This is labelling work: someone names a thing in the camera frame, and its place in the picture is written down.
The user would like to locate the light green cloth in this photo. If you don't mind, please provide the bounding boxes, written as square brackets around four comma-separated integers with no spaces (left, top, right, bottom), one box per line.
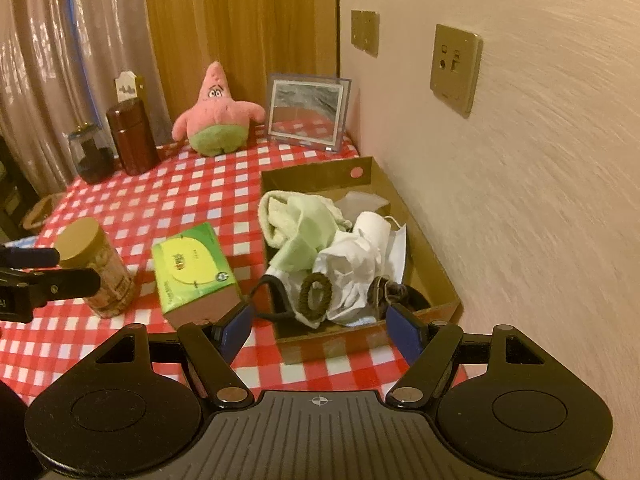
[262,192,352,273]

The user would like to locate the white terry towel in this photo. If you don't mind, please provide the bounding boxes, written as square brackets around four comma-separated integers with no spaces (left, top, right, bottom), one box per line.
[258,191,352,250]

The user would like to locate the peanut jar with tan lid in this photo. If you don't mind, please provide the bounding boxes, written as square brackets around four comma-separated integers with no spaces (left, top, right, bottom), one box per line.
[54,217,134,318]

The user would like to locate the green tissue pack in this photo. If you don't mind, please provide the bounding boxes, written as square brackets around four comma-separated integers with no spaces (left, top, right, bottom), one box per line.
[152,222,241,328]

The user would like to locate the glass jar with dark contents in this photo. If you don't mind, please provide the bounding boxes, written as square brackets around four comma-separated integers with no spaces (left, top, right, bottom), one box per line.
[66,122,115,185]

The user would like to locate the red white checkered tablecloth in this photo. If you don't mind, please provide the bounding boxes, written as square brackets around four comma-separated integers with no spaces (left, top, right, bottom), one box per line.
[1,128,408,404]

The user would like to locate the dark brown wooden canister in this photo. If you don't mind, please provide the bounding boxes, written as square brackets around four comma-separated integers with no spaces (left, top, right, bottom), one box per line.
[106,98,160,176]

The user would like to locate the brown cardboard box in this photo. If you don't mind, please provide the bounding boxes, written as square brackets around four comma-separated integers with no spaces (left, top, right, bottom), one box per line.
[258,157,460,364]

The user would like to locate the white wooden holder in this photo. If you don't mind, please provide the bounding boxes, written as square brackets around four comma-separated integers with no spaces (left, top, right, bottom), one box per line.
[114,70,145,103]

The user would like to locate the pink star plush toy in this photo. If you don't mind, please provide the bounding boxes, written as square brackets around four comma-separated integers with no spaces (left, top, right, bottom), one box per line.
[171,61,266,157]

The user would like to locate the beige sheer curtain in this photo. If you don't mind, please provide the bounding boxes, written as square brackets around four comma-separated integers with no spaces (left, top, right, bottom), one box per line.
[1,0,171,195]

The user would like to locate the clear acrylic picture frame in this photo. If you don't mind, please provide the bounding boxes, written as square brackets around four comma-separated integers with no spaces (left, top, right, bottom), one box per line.
[266,74,352,153]

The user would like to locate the wall power socket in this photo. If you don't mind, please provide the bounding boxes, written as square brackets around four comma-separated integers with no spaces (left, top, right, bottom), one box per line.
[430,24,484,118]

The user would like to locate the double wall switch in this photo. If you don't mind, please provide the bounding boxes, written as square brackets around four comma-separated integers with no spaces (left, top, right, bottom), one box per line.
[350,10,380,58]

